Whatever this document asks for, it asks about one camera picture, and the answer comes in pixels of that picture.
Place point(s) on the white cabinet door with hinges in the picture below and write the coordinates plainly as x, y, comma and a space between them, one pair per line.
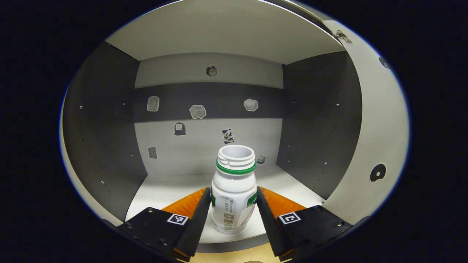
108, 215

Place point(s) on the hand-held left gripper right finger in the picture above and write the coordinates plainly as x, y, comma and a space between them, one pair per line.
268, 226

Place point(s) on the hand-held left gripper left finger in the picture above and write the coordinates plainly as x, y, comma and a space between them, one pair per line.
197, 226

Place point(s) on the white open cabinet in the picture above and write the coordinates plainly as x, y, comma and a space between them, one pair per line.
172, 190

